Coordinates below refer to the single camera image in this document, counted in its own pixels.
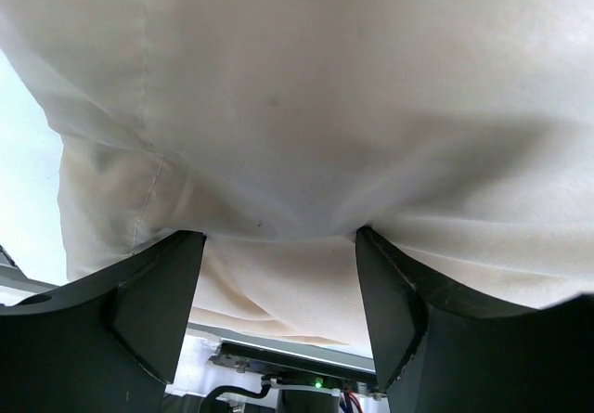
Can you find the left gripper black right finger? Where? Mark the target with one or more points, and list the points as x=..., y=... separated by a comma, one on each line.
x=441, y=346

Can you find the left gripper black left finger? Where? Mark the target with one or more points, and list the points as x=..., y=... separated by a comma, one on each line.
x=108, y=342

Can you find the beige trousers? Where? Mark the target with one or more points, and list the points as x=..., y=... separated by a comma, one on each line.
x=460, y=130

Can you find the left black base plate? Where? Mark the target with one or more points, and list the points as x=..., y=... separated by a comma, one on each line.
x=288, y=368

